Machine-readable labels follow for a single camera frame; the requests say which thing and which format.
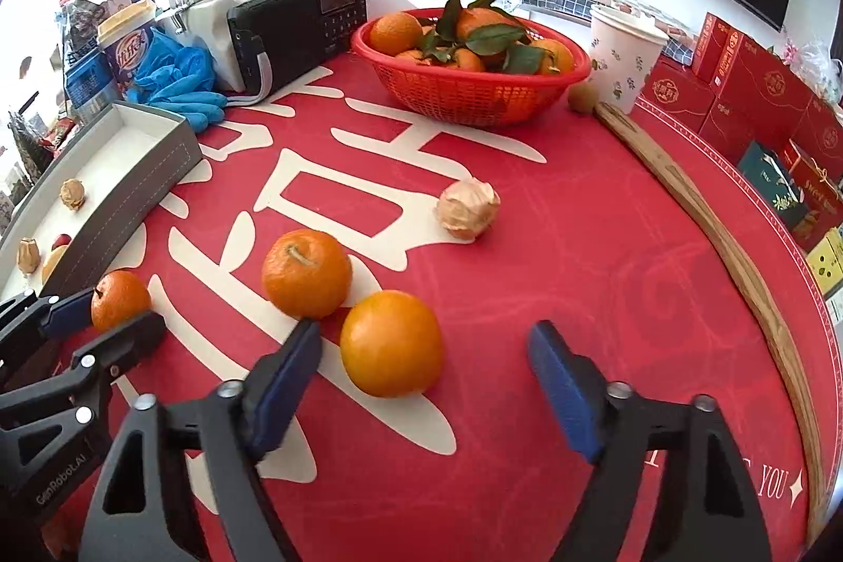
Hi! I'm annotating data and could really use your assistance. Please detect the purple milk tea cup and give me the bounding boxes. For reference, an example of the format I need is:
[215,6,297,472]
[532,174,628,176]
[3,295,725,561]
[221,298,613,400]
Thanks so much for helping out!
[97,0,159,98]

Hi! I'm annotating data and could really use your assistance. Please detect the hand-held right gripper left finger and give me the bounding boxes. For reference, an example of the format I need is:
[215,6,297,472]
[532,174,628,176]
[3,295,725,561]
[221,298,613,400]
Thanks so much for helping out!
[79,318,324,562]

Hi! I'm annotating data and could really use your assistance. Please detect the small tangerine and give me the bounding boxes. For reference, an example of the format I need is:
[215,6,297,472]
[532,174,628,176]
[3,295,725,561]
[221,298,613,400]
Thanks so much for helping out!
[91,269,152,334]

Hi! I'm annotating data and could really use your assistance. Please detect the grey cardboard tray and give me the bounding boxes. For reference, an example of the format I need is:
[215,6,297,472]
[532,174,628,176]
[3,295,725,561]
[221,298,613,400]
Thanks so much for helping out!
[0,100,204,300]

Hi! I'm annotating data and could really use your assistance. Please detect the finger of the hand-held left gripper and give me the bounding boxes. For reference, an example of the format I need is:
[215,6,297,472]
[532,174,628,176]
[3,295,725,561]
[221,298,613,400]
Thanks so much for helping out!
[0,287,100,369]
[0,310,168,474]

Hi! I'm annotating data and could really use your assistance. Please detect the blue rubber gloves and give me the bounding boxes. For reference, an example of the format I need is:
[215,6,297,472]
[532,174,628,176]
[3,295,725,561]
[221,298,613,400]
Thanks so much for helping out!
[125,27,229,133]

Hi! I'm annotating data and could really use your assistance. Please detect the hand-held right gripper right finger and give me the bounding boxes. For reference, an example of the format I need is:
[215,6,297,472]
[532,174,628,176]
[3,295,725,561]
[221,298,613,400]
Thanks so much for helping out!
[527,320,775,562]

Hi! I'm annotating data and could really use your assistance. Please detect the bean patterned bag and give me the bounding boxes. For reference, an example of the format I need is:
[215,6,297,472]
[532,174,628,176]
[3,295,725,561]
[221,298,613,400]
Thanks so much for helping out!
[5,107,54,178]

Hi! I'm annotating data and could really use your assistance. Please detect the red green snack packet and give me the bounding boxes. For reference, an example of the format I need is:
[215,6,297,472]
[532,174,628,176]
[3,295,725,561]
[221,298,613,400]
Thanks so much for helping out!
[40,117,80,151]

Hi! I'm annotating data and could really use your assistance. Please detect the clear plastic bag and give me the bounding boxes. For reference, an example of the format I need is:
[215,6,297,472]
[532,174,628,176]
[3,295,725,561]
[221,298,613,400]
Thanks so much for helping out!
[783,34,843,109]

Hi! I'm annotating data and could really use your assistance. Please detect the small olive-brown round fruit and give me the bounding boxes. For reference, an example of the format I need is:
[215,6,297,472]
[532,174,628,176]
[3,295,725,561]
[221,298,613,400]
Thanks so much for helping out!
[568,83,599,114]

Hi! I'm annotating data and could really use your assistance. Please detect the large clear snack bag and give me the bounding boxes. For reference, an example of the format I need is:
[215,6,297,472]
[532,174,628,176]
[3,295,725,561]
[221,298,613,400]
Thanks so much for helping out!
[56,0,110,56]

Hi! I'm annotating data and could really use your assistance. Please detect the yellow carton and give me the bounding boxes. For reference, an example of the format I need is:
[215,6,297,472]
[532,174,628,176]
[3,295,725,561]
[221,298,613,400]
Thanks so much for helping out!
[807,228,843,296]

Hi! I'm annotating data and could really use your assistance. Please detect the dark green gift bag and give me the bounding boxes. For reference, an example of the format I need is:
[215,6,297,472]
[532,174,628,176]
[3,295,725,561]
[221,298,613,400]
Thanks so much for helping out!
[738,141,808,230]

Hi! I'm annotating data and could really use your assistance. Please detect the tangerine with stem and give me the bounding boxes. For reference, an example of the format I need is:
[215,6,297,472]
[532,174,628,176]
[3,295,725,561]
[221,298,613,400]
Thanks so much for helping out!
[261,228,353,319]

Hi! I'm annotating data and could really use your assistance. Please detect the long wooden back scratcher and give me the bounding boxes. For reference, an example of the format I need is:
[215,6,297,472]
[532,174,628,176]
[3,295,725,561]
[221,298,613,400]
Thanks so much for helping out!
[594,101,829,545]

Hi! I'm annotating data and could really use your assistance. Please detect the floral paper cup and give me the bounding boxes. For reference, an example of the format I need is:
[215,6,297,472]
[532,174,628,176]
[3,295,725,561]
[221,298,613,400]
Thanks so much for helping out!
[588,4,671,115]

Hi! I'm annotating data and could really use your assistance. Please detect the red gift box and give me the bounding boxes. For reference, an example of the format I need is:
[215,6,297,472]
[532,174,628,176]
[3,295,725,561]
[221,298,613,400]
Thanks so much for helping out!
[640,55,719,125]
[790,97,843,181]
[698,97,758,168]
[718,32,818,132]
[691,12,742,82]

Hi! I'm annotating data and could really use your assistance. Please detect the smooth round orange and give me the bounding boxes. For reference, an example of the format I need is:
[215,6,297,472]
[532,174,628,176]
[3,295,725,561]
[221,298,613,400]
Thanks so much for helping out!
[339,290,444,398]

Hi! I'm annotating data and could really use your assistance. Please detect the black portable radio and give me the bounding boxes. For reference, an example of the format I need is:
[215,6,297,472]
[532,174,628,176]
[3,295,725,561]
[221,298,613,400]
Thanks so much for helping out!
[227,0,374,97]

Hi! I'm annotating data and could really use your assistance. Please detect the red plastic basket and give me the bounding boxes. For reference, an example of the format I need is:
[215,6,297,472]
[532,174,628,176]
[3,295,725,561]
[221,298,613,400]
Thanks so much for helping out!
[350,7,592,129]

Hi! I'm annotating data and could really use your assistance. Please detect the silver rabbit figurine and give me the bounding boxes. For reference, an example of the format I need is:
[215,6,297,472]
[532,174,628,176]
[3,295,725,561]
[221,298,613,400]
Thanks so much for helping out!
[164,0,193,36]

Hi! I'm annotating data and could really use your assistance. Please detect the red gift bag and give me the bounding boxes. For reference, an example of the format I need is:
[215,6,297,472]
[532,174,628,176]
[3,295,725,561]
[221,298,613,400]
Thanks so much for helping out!
[780,139,843,252]

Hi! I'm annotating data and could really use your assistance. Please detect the leafy tangerine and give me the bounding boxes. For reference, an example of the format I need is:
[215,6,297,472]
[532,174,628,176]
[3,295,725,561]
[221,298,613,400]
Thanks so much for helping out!
[448,47,487,72]
[530,38,575,76]
[456,7,521,46]
[369,11,424,56]

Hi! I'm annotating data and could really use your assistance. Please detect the red printed tablecloth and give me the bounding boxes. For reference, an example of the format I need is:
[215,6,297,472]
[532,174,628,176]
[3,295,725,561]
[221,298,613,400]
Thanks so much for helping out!
[40,38,840,562]

